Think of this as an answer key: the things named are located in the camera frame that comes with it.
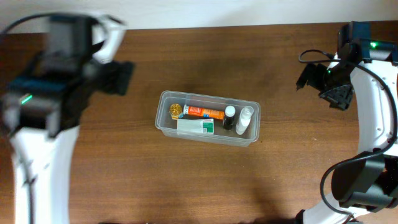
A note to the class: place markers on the white green medicine box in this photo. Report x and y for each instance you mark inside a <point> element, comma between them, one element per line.
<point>196,126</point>

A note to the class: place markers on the gold lidded small jar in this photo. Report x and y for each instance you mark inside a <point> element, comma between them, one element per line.
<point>176,111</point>

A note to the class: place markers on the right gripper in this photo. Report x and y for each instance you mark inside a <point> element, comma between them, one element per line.
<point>324,83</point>

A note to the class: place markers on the orange tablet tube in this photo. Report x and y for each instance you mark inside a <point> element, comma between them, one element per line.
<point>203,112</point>

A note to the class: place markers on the white spray bottle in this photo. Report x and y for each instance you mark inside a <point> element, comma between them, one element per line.
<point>244,119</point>

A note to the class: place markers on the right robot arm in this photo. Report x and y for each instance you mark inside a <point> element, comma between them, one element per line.
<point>363,70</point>

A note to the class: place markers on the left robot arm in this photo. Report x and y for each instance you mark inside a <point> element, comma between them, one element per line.
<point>42,108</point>

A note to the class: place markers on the clear plastic container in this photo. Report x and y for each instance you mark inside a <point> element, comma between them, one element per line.
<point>168,126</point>

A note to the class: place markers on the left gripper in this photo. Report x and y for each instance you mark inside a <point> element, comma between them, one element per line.
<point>116,78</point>

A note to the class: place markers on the black bottle white cap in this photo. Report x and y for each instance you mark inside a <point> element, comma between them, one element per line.
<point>228,119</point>

